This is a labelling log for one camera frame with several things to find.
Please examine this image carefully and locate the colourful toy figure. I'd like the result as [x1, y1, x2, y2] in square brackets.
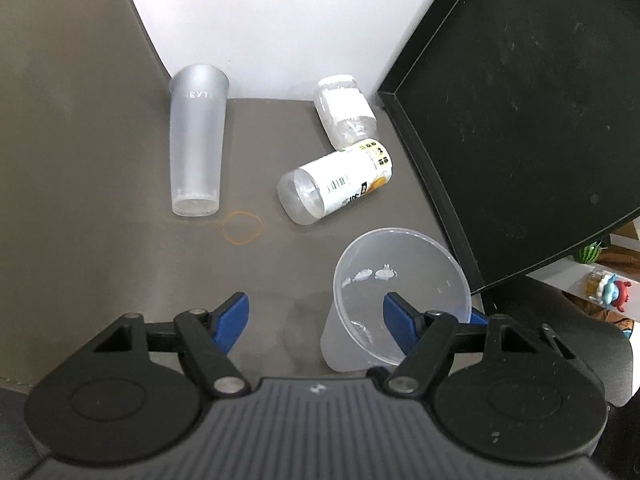
[584, 267, 634, 312]

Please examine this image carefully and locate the clear cup with white wrap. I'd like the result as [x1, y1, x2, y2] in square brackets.
[313, 73, 380, 151]

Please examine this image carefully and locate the clear cup with white label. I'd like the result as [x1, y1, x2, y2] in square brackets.
[276, 138, 395, 225]

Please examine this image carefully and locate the grey leather desk mat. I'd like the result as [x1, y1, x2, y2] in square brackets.
[0, 0, 496, 397]

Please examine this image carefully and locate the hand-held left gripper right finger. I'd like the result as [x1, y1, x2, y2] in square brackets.
[382, 291, 545, 399]

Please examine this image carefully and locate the watermelon toy ball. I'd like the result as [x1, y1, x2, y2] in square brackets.
[572, 241, 606, 265]

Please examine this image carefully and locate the black tray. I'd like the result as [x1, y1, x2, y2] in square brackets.
[375, 0, 640, 312]

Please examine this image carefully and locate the tall frosted plastic cup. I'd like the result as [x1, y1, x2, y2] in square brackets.
[169, 63, 231, 218]

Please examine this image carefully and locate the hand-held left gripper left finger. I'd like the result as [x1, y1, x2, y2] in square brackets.
[94, 292, 251, 399]

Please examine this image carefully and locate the wide clear plastic cup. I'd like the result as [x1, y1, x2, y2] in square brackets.
[320, 228, 472, 374]

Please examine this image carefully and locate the tan rubber band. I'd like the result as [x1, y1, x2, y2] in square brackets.
[221, 211, 265, 242]

